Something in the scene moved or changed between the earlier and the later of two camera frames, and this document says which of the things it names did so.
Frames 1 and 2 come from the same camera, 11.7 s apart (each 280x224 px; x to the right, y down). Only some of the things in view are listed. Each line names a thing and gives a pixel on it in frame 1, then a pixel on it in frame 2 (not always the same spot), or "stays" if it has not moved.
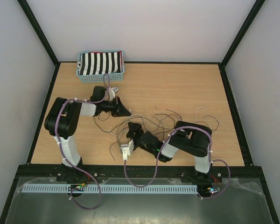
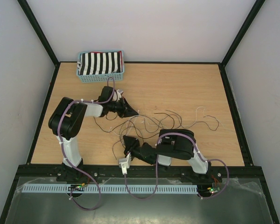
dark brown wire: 106,131 stays
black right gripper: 134,127 -> 130,143
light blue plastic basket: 92,65 stays
